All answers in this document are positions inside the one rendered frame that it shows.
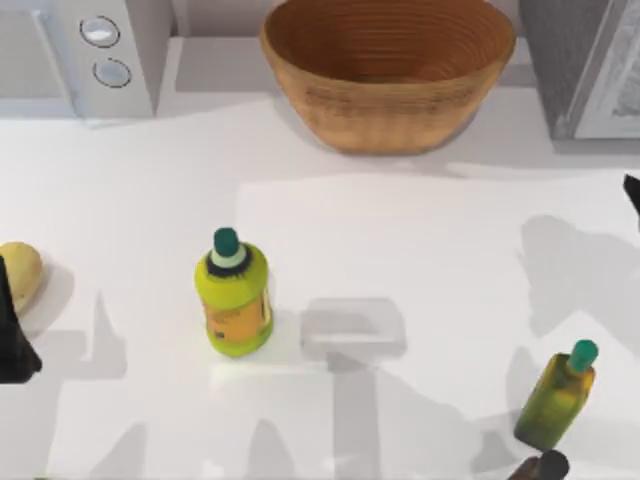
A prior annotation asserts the yellow-green round bottle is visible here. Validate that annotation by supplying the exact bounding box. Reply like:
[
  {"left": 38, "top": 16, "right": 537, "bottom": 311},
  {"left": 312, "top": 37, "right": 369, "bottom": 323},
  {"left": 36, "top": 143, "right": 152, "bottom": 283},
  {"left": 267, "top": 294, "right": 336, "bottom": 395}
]
[{"left": 193, "top": 227, "right": 275, "bottom": 359}]

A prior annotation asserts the brown woven basket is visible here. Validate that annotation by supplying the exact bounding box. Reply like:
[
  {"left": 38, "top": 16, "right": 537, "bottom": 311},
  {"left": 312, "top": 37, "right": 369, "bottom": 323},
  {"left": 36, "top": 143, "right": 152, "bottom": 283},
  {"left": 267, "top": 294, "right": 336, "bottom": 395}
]
[{"left": 259, "top": 0, "right": 517, "bottom": 156}]

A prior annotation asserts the round microwave knob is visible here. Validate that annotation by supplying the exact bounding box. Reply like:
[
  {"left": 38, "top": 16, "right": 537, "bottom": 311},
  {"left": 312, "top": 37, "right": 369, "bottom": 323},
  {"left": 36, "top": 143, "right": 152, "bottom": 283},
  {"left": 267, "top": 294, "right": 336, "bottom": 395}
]
[
  {"left": 92, "top": 56, "right": 133, "bottom": 89},
  {"left": 79, "top": 15, "right": 122, "bottom": 47}
]

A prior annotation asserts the olive green square bottle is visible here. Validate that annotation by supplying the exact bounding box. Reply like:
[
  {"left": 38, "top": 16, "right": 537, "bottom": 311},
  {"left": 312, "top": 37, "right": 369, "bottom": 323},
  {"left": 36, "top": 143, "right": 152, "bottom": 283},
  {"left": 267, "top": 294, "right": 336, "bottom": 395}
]
[{"left": 514, "top": 339, "right": 600, "bottom": 450}]

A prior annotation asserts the yellow potato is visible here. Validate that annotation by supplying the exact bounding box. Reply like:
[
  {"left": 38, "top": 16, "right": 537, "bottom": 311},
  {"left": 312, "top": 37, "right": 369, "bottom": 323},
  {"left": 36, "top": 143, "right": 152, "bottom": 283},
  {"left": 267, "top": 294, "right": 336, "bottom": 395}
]
[{"left": 0, "top": 241, "right": 44, "bottom": 316}]

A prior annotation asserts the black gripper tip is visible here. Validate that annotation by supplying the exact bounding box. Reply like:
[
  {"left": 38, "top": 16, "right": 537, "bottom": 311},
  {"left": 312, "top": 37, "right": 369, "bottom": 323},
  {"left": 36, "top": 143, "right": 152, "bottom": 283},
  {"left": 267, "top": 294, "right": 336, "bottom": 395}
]
[
  {"left": 0, "top": 254, "right": 43, "bottom": 385},
  {"left": 623, "top": 173, "right": 640, "bottom": 221}
]

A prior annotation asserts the pale microwave oven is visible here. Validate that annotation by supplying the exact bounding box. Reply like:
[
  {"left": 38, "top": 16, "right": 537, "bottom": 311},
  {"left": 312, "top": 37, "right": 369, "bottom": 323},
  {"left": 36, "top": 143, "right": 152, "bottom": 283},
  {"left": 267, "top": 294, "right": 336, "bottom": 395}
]
[{"left": 0, "top": 0, "right": 180, "bottom": 124}]

